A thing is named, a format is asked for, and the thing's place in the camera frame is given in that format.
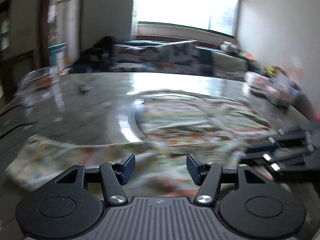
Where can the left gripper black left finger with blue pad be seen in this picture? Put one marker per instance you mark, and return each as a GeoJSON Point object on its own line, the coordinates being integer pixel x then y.
{"type": "Point", "coordinates": [75, 201]}

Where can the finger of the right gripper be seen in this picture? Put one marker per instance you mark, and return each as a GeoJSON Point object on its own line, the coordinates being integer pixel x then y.
{"type": "Point", "coordinates": [289, 135]}
{"type": "Point", "coordinates": [260, 154]}

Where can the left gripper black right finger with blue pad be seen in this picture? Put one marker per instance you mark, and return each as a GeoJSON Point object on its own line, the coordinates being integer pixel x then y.
{"type": "Point", "coordinates": [244, 204]}

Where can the green patterned children's garment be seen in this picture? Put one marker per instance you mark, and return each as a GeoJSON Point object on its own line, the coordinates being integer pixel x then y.
{"type": "Point", "coordinates": [213, 128]}

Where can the black clothes pile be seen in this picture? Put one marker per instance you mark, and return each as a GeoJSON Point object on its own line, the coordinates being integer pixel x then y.
{"type": "Point", "coordinates": [100, 55]}

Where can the pink tissue pack near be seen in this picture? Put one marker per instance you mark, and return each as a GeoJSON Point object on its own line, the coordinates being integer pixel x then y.
{"type": "Point", "coordinates": [280, 97]}

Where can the pink tissue pack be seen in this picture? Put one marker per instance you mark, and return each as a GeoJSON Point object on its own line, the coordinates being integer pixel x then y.
{"type": "Point", "coordinates": [280, 97]}
{"type": "Point", "coordinates": [257, 83]}

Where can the clear plastic storage box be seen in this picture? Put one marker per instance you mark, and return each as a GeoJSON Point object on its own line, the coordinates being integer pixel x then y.
{"type": "Point", "coordinates": [287, 85]}

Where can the brown plush toy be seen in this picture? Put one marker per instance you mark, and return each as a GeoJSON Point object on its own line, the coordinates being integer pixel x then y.
{"type": "Point", "coordinates": [272, 71]}

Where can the pink tissue pack far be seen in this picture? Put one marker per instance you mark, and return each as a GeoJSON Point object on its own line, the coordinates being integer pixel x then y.
{"type": "Point", "coordinates": [257, 83]}

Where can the grey cushion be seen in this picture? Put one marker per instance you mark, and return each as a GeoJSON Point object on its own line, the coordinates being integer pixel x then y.
{"type": "Point", "coordinates": [229, 67]}

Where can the grey quilted star table cover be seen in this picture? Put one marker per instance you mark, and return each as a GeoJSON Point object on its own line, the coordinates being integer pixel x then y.
{"type": "Point", "coordinates": [99, 118]}

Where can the round black induction cooktop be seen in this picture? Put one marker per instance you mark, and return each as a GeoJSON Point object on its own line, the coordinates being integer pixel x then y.
{"type": "Point", "coordinates": [134, 118]}

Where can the black white plush toy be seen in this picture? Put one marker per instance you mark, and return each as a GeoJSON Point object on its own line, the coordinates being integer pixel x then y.
{"type": "Point", "coordinates": [229, 47]}

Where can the black pen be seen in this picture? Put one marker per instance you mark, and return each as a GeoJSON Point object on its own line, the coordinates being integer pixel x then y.
{"type": "Point", "coordinates": [82, 86]}

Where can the blue sofa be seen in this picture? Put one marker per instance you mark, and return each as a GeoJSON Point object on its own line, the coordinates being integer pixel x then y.
{"type": "Point", "coordinates": [205, 57]}

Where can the square butterfly pillow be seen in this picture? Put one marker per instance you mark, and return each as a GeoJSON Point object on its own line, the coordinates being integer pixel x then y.
{"type": "Point", "coordinates": [179, 58]}

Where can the blue white cabinet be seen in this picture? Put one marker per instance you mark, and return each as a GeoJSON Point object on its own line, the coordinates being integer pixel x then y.
{"type": "Point", "coordinates": [57, 57]}

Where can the green framed window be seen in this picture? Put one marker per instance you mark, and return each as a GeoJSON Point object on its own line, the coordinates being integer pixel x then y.
{"type": "Point", "coordinates": [215, 16]}

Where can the long butterfly pillow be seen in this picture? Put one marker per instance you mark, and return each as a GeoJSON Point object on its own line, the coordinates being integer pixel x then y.
{"type": "Point", "coordinates": [135, 59]}

